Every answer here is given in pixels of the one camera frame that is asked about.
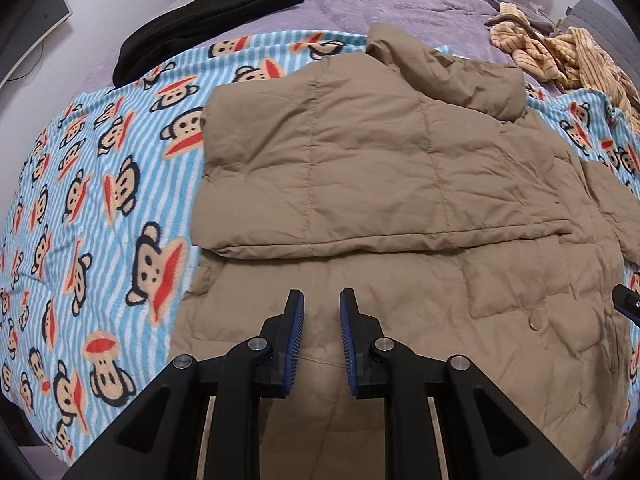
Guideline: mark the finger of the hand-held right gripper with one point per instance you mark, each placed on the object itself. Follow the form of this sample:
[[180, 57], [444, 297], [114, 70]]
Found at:
[[627, 304]]

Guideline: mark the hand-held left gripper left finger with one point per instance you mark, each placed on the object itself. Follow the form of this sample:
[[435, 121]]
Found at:
[[295, 341]]

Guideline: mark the tan puffer jacket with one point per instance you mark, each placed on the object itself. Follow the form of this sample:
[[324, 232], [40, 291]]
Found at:
[[400, 160]]

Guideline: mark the curved white monitor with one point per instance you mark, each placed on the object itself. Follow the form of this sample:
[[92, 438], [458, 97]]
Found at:
[[35, 15]]

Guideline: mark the black garment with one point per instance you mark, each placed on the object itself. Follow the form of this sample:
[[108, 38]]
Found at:
[[200, 20]]

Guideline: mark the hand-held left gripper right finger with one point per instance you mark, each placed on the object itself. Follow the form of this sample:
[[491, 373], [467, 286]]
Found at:
[[348, 341]]

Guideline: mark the grey pillow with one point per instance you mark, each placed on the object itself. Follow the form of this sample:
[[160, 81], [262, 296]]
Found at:
[[595, 12]]

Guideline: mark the purple bedspread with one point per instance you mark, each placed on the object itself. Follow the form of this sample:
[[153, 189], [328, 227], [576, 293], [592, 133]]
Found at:
[[375, 0]]

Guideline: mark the yellow striped garment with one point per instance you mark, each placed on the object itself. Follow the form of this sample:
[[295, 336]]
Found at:
[[550, 55]]

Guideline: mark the monkey print striped blanket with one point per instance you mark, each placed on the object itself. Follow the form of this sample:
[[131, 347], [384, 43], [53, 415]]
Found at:
[[100, 185]]

